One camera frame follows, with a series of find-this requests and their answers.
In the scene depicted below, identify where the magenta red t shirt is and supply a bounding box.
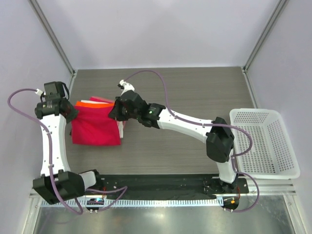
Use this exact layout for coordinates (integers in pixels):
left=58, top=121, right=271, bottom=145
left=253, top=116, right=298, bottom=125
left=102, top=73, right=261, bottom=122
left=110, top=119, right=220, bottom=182
left=71, top=105, right=121, bottom=146

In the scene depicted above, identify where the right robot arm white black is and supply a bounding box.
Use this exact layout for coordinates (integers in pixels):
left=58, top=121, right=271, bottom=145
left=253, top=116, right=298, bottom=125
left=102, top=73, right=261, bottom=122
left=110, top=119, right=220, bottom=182
left=108, top=90, right=238, bottom=193

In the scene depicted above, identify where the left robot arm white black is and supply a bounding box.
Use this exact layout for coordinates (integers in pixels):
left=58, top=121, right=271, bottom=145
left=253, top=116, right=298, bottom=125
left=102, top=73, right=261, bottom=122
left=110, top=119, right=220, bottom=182
left=33, top=81, right=104, bottom=204

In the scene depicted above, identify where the white folded t shirt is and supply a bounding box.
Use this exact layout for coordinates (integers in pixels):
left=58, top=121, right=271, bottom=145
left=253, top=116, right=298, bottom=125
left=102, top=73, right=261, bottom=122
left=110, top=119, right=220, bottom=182
left=80, top=99, right=125, bottom=138

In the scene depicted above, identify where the orange folded t shirt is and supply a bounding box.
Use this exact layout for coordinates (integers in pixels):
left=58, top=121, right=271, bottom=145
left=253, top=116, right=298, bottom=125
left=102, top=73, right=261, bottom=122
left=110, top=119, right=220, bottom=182
left=75, top=101, right=114, bottom=109

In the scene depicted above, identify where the magenta folded t shirt bottom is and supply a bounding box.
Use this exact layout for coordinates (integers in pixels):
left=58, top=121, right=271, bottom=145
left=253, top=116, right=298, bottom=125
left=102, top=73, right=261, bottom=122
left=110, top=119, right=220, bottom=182
left=90, top=96, right=115, bottom=103

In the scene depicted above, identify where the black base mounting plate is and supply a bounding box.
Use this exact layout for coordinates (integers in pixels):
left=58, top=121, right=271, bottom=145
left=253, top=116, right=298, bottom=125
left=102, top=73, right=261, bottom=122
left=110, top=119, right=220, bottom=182
left=95, top=174, right=249, bottom=200

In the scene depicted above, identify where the white plastic perforated basket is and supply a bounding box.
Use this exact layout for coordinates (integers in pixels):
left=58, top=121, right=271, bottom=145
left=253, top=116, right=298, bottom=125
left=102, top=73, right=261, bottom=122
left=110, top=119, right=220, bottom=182
left=230, top=108, right=300, bottom=179

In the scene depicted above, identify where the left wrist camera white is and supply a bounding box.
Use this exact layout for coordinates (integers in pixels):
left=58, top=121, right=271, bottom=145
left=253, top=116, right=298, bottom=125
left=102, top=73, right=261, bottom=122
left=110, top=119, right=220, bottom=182
left=35, top=89, right=45, bottom=96

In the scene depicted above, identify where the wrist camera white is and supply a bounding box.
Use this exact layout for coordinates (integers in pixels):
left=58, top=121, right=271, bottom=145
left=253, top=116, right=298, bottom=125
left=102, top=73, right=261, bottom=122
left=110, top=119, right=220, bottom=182
left=117, top=79, right=135, bottom=95
left=35, top=89, right=45, bottom=96

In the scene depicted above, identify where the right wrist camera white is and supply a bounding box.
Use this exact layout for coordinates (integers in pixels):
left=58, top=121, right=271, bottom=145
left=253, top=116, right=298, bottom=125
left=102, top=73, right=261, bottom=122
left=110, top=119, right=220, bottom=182
left=117, top=79, right=135, bottom=95

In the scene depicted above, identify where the perforated metal cable rail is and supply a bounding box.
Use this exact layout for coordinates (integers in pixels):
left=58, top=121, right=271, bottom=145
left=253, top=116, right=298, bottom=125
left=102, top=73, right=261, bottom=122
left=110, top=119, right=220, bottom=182
left=40, top=198, right=224, bottom=208

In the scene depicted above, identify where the left aluminium frame post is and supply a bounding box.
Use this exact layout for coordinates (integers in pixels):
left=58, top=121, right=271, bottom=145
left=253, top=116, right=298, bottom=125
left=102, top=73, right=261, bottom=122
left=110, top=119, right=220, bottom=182
left=28, top=0, right=75, bottom=76

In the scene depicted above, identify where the aluminium frame post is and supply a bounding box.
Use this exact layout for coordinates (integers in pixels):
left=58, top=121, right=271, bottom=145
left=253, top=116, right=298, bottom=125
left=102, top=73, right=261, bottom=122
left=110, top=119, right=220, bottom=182
left=242, top=0, right=290, bottom=74
left=28, top=0, right=75, bottom=76

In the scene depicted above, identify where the right aluminium frame post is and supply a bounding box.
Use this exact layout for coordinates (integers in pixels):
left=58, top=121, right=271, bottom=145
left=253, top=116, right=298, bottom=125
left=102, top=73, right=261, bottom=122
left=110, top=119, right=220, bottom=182
left=242, top=0, right=290, bottom=74

